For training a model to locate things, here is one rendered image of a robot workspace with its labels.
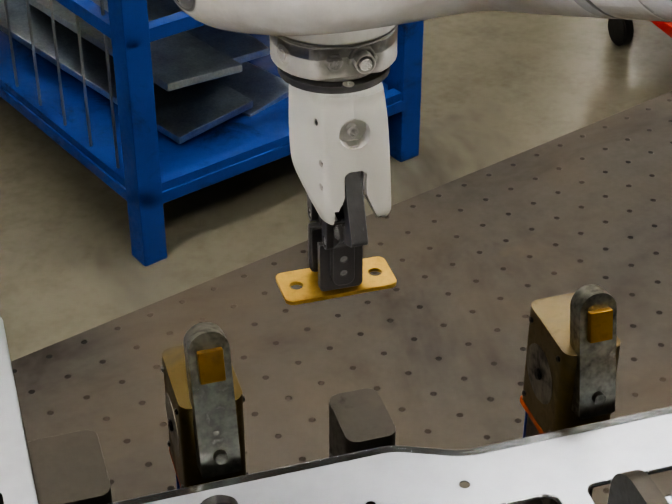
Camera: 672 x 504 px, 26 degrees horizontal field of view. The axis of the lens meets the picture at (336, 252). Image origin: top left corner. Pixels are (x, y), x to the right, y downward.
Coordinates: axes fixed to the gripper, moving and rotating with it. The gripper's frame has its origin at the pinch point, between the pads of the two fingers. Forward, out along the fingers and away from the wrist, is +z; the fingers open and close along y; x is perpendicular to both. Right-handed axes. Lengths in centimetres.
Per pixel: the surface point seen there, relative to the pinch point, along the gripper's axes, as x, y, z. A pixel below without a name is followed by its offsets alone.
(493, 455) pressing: -15.6, 4.4, 27.4
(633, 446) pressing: -27.9, 2.0, 27.4
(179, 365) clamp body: 9.2, 18.9, 22.7
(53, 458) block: 21.4, 17.1, 29.2
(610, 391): -28.9, 8.9, 26.8
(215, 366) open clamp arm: 7.1, 12.0, 18.0
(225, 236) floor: -29, 192, 126
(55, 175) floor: 5, 230, 125
